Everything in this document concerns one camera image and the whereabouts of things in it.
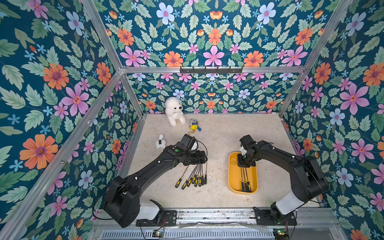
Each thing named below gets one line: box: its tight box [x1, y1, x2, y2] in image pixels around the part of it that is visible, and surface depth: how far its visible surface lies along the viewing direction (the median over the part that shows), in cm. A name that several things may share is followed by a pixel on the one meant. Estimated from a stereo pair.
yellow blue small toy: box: [188, 118, 202, 135], surface depth 110 cm
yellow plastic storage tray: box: [228, 151, 259, 194], surface depth 85 cm
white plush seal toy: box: [165, 96, 186, 127], surface depth 105 cm
